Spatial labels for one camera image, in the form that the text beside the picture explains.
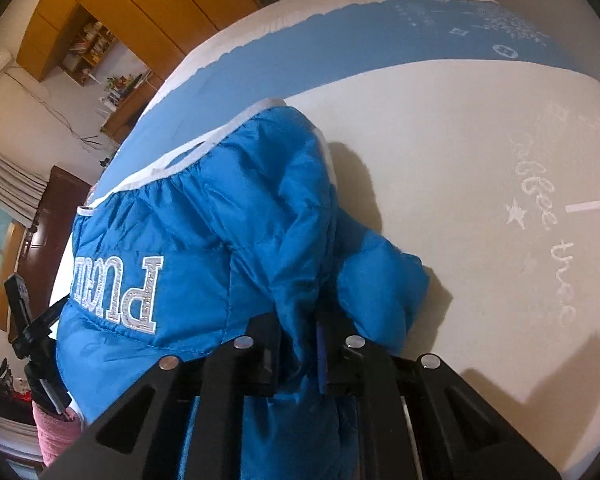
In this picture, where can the wooden wall bookshelf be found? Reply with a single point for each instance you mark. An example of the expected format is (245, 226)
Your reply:
(92, 45)

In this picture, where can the blue quilted jacket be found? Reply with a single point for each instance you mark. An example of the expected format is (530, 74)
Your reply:
(205, 210)

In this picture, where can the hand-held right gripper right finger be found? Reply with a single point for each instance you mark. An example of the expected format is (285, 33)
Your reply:
(322, 360)

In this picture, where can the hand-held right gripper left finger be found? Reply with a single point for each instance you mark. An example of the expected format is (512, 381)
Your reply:
(260, 360)

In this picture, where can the wooden wardrobe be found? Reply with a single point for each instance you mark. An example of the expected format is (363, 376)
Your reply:
(155, 0)

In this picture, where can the dark and white cloth pile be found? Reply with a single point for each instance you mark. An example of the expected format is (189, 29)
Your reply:
(5, 410)

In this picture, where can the person's left forearm pink sleeve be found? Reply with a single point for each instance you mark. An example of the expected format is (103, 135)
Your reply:
(55, 435)

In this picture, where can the bed with blue white sheet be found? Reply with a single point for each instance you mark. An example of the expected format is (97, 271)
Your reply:
(455, 160)

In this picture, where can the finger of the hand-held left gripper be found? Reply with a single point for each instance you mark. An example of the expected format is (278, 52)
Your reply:
(47, 320)

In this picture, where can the dark wooden headboard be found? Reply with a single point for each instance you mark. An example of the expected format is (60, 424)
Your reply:
(55, 220)

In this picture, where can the striped curtain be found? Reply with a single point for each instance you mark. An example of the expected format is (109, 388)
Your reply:
(10, 180)

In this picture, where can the wooden desk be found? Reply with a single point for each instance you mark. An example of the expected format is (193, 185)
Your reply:
(130, 110)

